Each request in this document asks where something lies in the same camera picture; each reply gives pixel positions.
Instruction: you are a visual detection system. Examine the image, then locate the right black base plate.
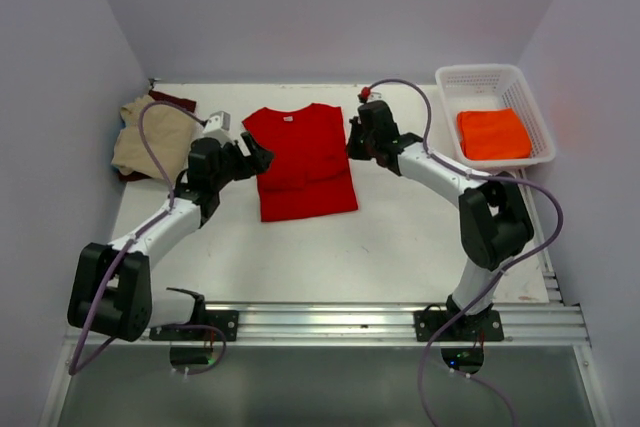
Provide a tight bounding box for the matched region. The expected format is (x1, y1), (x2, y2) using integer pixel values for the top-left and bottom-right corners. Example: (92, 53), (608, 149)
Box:
(413, 304), (505, 342)

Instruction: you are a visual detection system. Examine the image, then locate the folded orange t shirt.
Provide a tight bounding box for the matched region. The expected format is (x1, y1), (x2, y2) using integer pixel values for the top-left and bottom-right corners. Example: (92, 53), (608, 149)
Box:
(456, 109), (532, 161)

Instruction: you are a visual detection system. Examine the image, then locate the folded beige t shirt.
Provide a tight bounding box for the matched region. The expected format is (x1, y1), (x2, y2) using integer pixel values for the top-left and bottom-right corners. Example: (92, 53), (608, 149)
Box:
(110, 95), (197, 183)

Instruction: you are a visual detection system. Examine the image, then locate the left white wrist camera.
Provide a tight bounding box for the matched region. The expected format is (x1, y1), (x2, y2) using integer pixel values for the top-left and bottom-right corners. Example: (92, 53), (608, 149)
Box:
(201, 111), (231, 144)

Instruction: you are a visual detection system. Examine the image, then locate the aluminium mounting rail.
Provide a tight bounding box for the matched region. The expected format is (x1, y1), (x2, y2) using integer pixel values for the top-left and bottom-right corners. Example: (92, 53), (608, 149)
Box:
(64, 301), (591, 348)

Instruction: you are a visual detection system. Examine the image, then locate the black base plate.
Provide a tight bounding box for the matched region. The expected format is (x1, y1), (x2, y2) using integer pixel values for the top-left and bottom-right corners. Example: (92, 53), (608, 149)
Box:
(413, 304), (505, 342)
(149, 309), (239, 342)

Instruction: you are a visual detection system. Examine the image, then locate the red t shirt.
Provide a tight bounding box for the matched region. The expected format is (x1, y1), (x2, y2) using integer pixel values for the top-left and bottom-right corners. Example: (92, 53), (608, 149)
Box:
(243, 103), (358, 223)

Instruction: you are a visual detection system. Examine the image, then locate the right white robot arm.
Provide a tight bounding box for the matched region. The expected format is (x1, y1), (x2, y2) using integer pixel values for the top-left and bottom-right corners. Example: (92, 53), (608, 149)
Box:
(347, 101), (534, 340)

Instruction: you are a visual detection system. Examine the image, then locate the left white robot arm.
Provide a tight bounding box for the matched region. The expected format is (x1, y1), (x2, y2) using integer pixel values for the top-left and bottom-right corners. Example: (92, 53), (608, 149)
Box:
(67, 132), (275, 341)

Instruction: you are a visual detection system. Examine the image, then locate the white plastic basket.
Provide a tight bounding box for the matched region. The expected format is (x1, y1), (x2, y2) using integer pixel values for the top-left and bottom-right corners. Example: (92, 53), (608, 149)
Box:
(435, 64), (556, 172)

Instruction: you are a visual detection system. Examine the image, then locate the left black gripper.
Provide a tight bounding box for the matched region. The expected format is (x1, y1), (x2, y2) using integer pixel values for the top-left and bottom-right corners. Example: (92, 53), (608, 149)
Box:
(211, 131), (273, 190)

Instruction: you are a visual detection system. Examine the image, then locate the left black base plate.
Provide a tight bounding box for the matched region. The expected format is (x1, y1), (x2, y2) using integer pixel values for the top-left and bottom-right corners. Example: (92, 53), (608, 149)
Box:
(149, 309), (239, 342)

